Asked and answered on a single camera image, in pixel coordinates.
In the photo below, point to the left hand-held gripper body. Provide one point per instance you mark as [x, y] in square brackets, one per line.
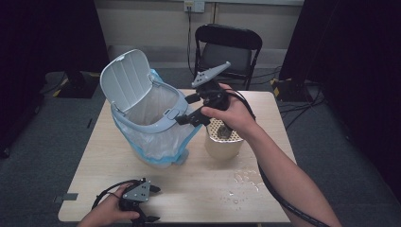
[138, 191]

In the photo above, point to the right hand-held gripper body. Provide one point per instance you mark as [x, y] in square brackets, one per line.
[208, 74]

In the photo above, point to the white lidded trash bin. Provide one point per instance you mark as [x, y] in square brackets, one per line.
[126, 78]

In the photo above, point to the person's left hand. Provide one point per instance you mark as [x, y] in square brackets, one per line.
[107, 211]

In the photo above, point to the person's right hand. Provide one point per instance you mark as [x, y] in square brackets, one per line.
[236, 115]

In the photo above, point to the black folding chair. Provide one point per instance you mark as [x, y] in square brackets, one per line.
[227, 55]

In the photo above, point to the beige cup with honeycomb strainer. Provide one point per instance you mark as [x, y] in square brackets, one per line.
[222, 148]

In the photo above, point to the blue plastic trash bag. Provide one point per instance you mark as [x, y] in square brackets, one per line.
[157, 142]

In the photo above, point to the grey floor tape strip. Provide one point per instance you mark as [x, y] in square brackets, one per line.
[65, 197]

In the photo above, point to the spilled water droplets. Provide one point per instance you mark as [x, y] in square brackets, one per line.
[247, 181]

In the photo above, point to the yellow black floor box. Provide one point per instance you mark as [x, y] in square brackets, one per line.
[291, 90]

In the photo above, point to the black stand base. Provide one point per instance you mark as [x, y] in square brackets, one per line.
[78, 86]

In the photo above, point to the black curtain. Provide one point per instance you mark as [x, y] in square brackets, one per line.
[41, 47]
[356, 63]

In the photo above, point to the white wall socket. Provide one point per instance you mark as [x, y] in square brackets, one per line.
[194, 5]

